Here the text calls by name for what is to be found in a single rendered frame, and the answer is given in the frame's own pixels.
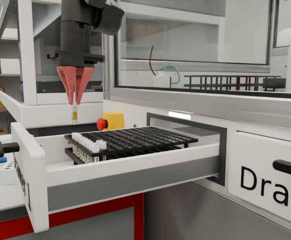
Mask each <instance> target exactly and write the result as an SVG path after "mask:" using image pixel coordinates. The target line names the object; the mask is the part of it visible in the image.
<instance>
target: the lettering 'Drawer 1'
mask: <svg viewBox="0 0 291 240"><path fill-rule="evenodd" d="M13 154H15V153H13ZM16 163H17V160H16V158H15V156H14V164H15V165H14V167H15V168H16ZM17 166H18V163H17ZM17 171H18V173H17V175H18V178H19V179H20V180H19V181H20V184H21V185H22V187H23V186H25V184H26V183H25V180H24V179H23V175H22V174H21V172H20V168H19V166H18V167H17ZM21 177H22V178H21ZM27 186H28V194H29V184H28V183H27ZM22 189H23V188H22ZM23 192H24V193H25V189H23ZM28 205H29V209H30V211H31V208H30V202H29V203H28Z"/></svg>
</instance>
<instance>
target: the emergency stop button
mask: <svg viewBox="0 0 291 240"><path fill-rule="evenodd" d="M105 126H106V122H105V121H104V120H103V119H102V118H99V119H98V120H97V128H98V129H99V130H103V129H104V127H105Z"/></svg>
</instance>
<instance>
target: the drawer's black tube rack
mask: <svg viewBox="0 0 291 240"><path fill-rule="evenodd" d="M80 134H81V135H82V136H83V137H85V138H88V140H91V141H93V142H94V143H96V141H97V140H102V141H105V142H106V143H107V148H106V150H99V151H101V152H103V156H106V160H114V159H120V158H127V157H133V156H139V155H145V154H151V153H158V152H164V151H170V150H178V149H182V148H181V147H178V146H176V145H181V144H184V149H185V148H188V144H189V143H194V142H198V139H196V138H192V137H189V136H185V135H182V134H178V133H175V132H171V131H167V130H164V129H160V128H156V127H153V126H151V127H141V128H132V129H122V130H108V131H98V132H89V133H80ZM65 153H66V154H67V155H68V156H69V157H70V158H71V159H72V160H73V161H74V165H77V164H78V165H81V164H86V163H85V162H84V161H82V160H81V159H80V157H77V155H75V154H74V153H73V147H71V148H65Z"/></svg>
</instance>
